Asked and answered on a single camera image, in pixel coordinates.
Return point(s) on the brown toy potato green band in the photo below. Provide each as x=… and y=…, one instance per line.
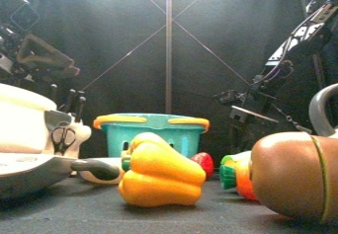
x=286, y=175

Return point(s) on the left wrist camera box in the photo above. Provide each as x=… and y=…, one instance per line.
x=24, y=16

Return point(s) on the yellow toy corn green husk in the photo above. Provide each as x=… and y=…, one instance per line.
x=239, y=157

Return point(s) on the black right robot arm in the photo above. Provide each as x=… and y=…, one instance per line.
x=303, y=37

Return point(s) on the white toy cooking pot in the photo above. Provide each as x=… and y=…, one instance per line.
x=22, y=122

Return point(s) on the orange toy carrot green top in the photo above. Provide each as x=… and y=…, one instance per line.
x=245, y=182

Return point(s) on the grey toy frying pan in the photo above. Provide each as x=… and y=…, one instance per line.
x=31, y=172

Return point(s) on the black toy scissors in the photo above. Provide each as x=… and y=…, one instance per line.
x=63, y=140

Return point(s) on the yellow toy bell pepper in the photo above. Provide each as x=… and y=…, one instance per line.
x=163, y=175

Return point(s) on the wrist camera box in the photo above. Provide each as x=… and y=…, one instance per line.
x=229, y=98
x=24, y=16

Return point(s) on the white toy knife block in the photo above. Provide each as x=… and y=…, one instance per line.
x=82, y=134

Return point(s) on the grey toy kettle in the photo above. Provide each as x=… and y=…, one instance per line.
x=317, y=109

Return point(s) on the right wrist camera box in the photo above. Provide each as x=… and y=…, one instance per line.
x=229, y=98

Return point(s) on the red toy tomato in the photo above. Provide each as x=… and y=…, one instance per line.
x=205, y=164

